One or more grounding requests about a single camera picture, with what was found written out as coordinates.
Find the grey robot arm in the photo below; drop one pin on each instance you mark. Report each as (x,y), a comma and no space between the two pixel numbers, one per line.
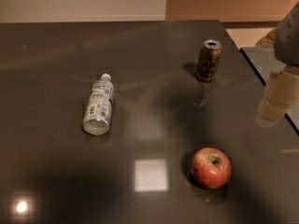
(286,43)

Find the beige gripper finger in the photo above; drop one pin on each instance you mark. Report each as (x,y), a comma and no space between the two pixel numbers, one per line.
(280,93)

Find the brown soda can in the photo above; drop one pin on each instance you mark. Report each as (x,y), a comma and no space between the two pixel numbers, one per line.
(209,58)

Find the clear plastic water bottle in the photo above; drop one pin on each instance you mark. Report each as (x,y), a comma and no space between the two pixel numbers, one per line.
(98,112)

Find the red apple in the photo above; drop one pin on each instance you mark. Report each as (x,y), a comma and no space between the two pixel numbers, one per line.
(211,168)

